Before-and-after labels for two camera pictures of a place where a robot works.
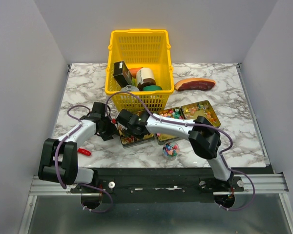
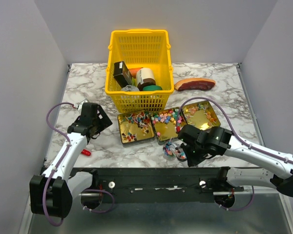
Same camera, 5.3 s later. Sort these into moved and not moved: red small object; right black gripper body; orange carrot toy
Moved: right black gripper body
Not moved: red small object; orange carrot toy
